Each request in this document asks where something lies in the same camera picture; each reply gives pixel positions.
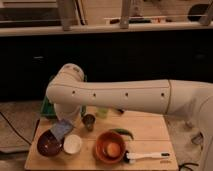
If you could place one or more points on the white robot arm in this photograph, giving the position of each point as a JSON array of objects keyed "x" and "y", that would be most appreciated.
[{"x": 190, "y": 100}]

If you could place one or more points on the light green cup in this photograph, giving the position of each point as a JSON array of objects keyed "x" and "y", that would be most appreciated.
[{"x": 102, "y": 112}]

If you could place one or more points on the small metal cup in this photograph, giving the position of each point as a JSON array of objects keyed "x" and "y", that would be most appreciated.
[{"x": 89, "y": 121}]

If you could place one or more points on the white paper cup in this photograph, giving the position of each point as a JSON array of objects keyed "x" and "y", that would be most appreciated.
[{"x": 72, "y": 144}]

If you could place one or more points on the green chili pepper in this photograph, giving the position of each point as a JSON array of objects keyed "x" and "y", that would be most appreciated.
[{"x": 123, "y": 132}]

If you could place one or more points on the wooden board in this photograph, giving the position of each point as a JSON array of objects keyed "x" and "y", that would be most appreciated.
[{"x": 150, "y": 135}]

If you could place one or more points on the orange clay bowl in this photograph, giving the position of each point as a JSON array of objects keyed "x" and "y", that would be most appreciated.
[{"x": 101, "y": 143}]

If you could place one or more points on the green plastic tray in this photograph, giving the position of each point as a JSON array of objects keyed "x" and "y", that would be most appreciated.
[{"x": 47, "y": 109}]

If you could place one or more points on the orange fruit in bowl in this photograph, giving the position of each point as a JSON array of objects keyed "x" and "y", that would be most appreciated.
[{"x": 113, "y": 150}]

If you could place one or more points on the white dish brush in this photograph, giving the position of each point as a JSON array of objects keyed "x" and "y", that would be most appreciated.
[{"x": 130, "y": 157}]

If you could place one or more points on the dark purple bowl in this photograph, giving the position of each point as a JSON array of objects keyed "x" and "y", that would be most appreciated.
[{"x": 48, "y": 145}]

